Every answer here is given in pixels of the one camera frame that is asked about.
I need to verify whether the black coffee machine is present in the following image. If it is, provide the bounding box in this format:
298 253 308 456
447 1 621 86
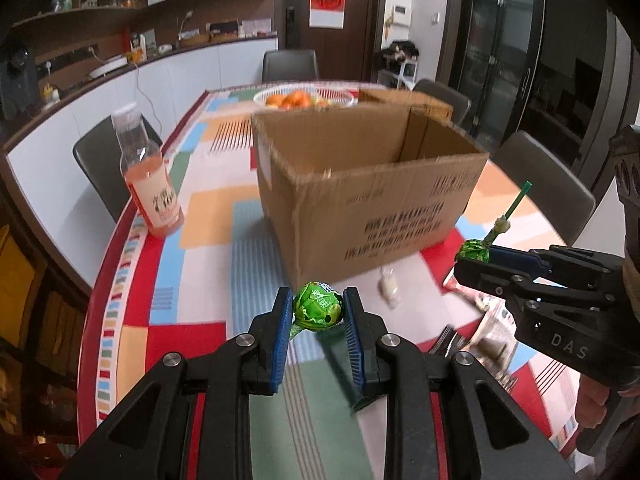
1 46 40 120

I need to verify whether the dark wooden entrance door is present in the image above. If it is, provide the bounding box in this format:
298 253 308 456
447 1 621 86
277 0 384 81

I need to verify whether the brown cardboard box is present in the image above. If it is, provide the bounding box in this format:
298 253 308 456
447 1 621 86
252 103 489 288

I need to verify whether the grey chair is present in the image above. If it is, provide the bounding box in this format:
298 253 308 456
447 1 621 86
71 114 164 224
491 130 596 246
413 78 472 126

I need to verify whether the white counter cabinet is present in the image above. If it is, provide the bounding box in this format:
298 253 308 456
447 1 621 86
3 36 280 290

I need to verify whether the black glass sliding door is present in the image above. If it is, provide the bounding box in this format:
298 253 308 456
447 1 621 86
449 0 544 152

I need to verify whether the dark brown cracker packet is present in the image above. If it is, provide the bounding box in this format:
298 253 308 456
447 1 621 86
427 324 475 358

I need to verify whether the grey chair far end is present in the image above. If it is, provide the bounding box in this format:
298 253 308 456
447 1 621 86
262 49 319 84

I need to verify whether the person's right hand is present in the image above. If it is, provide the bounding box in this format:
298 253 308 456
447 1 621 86
575 375 610 429

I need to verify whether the grey chair far left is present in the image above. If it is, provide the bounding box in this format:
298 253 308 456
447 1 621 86
71 114 164 224

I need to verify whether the green lollipop with stick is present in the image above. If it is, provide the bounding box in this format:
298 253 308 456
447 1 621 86
454 181 532 263

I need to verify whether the grey chair right near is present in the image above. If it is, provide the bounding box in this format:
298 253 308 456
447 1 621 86
491 130 596 246

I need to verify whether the grey chair right far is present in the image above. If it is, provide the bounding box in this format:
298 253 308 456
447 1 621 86
413 78 472 126

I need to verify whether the white small pastry packet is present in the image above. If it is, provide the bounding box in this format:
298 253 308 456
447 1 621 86
469 308 518 373

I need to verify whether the white fruit basket with oranges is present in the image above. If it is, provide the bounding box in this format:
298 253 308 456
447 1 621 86
253 82 356 110

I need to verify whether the colourful patterned tablecloth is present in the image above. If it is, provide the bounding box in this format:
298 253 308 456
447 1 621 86
75 81 591 480

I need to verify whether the dark green snack packet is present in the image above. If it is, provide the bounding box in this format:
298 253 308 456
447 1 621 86
316 324 378 414

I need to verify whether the pink drink bottle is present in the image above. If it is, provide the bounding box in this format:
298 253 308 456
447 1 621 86
111 102 183 237

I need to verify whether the white wrapped candy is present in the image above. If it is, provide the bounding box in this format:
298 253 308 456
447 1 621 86
378 266 400 309

